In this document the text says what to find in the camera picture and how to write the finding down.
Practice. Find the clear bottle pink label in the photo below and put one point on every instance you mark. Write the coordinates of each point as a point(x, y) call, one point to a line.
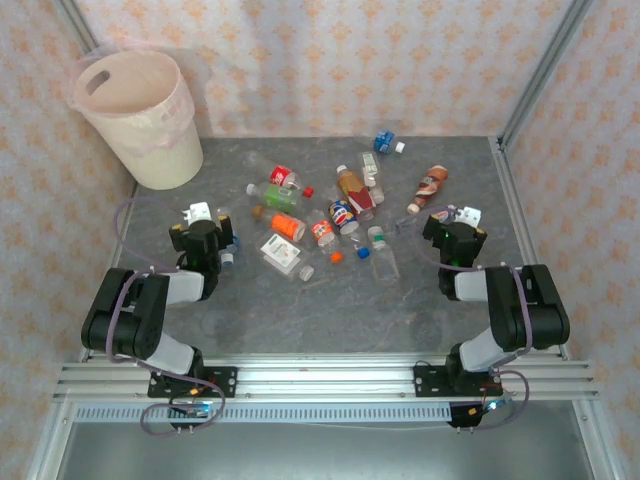
point(406, 225)

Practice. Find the clear bottle blue white cap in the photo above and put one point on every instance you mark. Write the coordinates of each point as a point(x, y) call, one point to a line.
point(228, 258)

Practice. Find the brown coffee drink bottle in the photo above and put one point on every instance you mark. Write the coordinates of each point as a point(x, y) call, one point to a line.
point(430, 185)

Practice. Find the clear bottle green cap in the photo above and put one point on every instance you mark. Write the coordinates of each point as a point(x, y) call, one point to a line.
point(384, 257)

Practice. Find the white label clear bottle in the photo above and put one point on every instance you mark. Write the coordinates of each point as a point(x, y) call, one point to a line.
point(280, 252)

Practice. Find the orange label brown cap bottle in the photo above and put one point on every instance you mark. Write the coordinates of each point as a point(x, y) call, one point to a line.
point(287, 225)

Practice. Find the green label plastic bottle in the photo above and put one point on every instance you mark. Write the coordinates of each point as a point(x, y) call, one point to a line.
point(277, 196)

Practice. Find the red label cola bottle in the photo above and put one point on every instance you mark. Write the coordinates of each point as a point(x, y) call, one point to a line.
point(281, 176)

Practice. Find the blue cap pepsi bottle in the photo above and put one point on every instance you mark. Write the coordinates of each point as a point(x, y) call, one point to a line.
point(342, 214)

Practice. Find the orange cap plastic bottle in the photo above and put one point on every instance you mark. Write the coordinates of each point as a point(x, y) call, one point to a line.
point(322, 231)

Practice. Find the blue label white cap bottle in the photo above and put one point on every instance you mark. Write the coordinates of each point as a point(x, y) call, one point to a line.
point(384, 141)

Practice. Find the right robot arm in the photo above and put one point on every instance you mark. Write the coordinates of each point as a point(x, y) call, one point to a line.
point(530, 320)

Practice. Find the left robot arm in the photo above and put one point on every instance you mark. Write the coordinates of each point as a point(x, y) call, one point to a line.
point(125, 320)

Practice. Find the white bin with pink liner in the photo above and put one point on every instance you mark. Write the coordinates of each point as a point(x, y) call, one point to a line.
point(165, 160)

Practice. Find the small circuit board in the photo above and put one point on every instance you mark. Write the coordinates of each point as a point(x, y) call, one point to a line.
point(197, 410)
point(492, 406)

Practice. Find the grey metal shelf panel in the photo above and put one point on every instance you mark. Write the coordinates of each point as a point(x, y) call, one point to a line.
point(325, 455)

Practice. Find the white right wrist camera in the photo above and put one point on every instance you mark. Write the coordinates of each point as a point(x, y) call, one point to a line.
point(471, 215)

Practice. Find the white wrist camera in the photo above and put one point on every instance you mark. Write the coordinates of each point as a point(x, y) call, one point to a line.
point(471, 215)
point(200, 211)

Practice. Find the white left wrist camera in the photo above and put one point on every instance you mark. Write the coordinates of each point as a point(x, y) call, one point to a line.
point(200, 211)

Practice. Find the aluminium table side rail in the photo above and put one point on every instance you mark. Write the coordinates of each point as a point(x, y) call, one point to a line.
point(517, 210)
point(120, 235)

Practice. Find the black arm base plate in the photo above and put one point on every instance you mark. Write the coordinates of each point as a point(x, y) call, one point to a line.
point(225, 380)
point(425, 382)

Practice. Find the aluminium mounting rail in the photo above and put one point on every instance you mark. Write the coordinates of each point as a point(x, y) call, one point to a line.
point(325, 380)

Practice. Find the aluminium frame post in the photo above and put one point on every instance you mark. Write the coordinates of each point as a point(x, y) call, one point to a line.
point(545, 65)
point(72, 20)

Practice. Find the aluminium frame leg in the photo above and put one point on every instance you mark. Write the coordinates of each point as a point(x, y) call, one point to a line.
point(595, 445)
point(50, 445)

